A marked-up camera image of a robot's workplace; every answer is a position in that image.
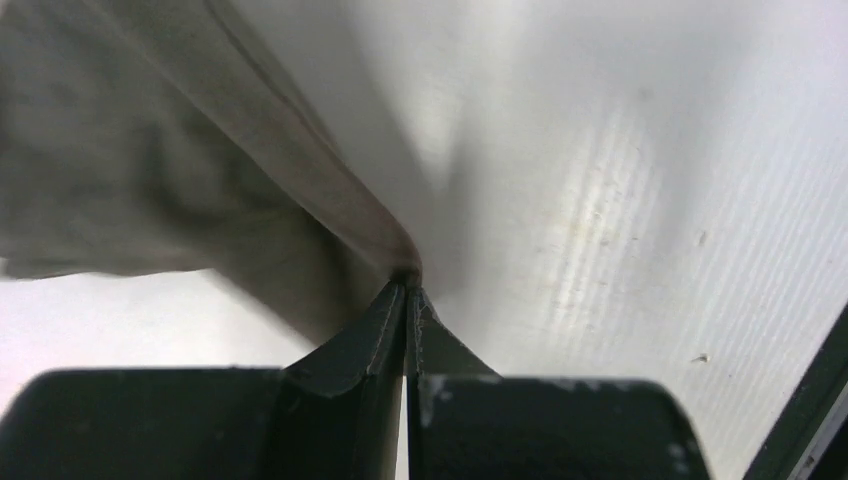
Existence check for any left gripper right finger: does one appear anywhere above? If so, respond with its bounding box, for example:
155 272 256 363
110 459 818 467
406 288 709 479

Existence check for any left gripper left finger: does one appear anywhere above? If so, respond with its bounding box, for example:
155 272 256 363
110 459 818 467
1 282 406 479

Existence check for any olive underwear beige waistband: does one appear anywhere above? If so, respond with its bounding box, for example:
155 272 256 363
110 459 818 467
1 1 421 344

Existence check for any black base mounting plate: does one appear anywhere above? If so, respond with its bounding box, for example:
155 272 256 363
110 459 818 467
744 310 847 479

